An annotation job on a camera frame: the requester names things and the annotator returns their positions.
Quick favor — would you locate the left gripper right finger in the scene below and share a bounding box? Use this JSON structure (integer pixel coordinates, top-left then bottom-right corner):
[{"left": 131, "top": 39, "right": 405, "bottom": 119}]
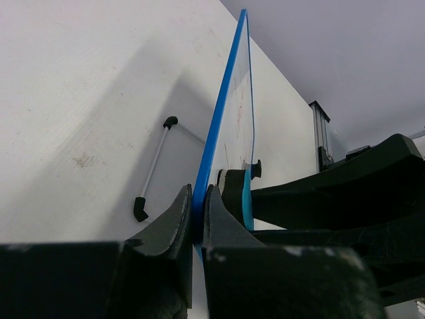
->
[{"left": 202, "top": 186, "right": 386, "bottom": 318}]

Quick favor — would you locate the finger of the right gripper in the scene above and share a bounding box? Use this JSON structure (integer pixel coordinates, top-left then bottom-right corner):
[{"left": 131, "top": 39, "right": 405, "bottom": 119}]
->
[
  {"left": 252, "top": 213, "right": 424, "bottom": 306},
  {"left": 252, "top": 134, "right": 424, "bottom": 229}
]

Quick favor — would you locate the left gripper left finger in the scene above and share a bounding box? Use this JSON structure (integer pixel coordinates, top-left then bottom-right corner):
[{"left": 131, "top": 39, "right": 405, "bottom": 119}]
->
[{"left": 1, "top": 185, "right": 193, "bottom": 318}]

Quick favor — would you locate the blue bone-shaped eraser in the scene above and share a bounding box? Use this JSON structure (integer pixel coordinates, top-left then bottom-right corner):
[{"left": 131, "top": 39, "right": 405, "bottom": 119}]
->
[{"left": 241, "top": 169, "right": 254, "bottom": 231}]

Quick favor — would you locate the blue framed small whiteboard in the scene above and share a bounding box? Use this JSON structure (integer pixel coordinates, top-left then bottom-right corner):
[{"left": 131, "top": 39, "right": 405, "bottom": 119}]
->
[{"left": 192, "top": 9, "right": 255, "bottom": 257}]

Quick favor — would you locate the aluminium front rail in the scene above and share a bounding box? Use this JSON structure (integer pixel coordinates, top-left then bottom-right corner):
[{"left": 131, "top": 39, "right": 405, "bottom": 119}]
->
[{"left": 309, "top": 100, "right": 334, "bottom": 172}]

